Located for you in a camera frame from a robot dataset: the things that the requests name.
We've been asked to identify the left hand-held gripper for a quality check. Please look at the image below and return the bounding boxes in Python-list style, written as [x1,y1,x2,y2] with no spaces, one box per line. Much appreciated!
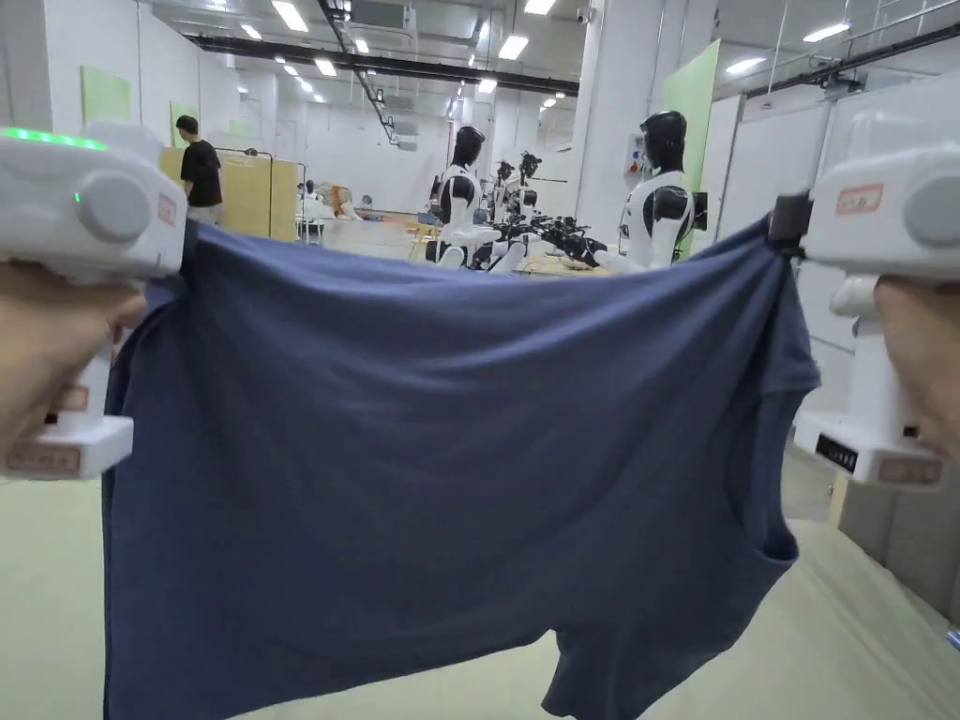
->
[0,119,201,481]

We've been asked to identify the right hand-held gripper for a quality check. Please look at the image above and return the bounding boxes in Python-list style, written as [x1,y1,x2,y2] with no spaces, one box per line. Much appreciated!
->
[768,104,960,490]

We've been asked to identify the white and black humanoid robot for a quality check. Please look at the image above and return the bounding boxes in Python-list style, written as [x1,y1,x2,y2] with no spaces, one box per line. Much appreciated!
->
[424,126,526,275]
[592,111,710,278]

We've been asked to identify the bed with pale green sheet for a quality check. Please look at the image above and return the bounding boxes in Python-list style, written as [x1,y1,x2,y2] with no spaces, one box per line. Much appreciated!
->
[0,473,960,720]

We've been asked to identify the dark blue shirt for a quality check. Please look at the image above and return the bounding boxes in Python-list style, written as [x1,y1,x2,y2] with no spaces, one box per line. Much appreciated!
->
[100,213,822,720]

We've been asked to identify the person's left hand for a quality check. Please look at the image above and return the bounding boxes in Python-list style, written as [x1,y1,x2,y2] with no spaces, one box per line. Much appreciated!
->
[0,258,149,470]

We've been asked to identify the light wooden cabinet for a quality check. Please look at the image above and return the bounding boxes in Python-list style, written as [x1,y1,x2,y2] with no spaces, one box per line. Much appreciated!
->
[159,146,298,243]

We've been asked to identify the wooden table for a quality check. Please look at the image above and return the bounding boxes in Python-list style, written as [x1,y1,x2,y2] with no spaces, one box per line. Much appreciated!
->
[514,251,616,278]

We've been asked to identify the person's right hand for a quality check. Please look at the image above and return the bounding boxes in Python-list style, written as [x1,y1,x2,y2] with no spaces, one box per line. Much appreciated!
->
[873,274,960,468]

